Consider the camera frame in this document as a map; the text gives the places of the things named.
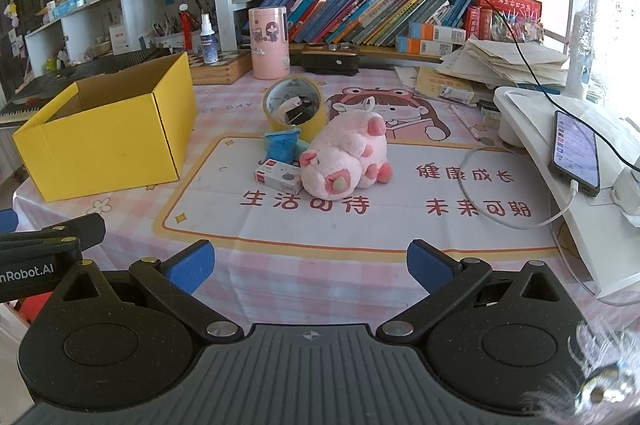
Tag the light blue case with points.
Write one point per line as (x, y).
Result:
(69, 7)

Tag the white charger plug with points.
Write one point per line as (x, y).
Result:
(290, 112)

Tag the small red white box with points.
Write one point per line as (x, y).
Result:
(277, 175)

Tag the white spray bottle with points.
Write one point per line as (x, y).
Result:
(209, 47)

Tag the red cardboard box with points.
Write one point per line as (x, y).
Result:
(35, 307)

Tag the wooden chessboard box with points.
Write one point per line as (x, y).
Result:
(225, 67)

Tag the green eraser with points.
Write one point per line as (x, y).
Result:
(303, 147)

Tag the pink cartoon cylinder container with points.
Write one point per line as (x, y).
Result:
(270, 50)

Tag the dark brown wooden box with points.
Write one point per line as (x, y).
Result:
(330, 64)

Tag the red gift box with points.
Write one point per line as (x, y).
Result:
(510, 0)

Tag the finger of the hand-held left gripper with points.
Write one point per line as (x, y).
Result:
(60, 232)
(7, 221)

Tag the smartphone with colourful screen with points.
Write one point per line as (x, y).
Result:
(575, 150)

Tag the colourful sticker pack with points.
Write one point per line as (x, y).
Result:
(517, 27)

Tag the pink plush pig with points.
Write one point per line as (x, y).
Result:
(345, 150)

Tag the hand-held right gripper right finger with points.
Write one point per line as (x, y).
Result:
(430, 265)

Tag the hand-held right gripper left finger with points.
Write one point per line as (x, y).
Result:
(192, 267)

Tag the pink checked cloth desktop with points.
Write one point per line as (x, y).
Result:
(350, 225)

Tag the white desk calendar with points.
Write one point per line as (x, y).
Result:
(117, 40)

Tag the row of colourful books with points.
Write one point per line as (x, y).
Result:
(360, 15)

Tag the blurry furry charm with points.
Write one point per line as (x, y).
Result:
(607, 385)

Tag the white plastic stand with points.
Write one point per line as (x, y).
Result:
(525, 115)

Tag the yellow cardboard box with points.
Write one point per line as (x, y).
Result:
(100, 155)

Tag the white curved side shelf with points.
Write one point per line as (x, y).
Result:
(75, 25)

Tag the white pots of pens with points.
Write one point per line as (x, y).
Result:
(175, 37)

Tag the blue plastic bag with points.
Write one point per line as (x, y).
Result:
(281, 147)

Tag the stack of loose papers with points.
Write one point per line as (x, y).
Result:
(500, 60)

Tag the black electronic keyboard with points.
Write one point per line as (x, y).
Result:
(60, 75)

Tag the tan paper envelope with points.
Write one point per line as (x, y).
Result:
(440, 80)

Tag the yellow tape roll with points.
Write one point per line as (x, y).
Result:
(315, 129)

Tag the white power adapter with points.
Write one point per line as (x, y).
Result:
(627, 197)

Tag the white pink pen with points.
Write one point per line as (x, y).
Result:
(465, 122)

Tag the small white packet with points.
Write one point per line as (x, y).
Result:
(456, 93)

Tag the small white carton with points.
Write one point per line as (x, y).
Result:
(491, 117)

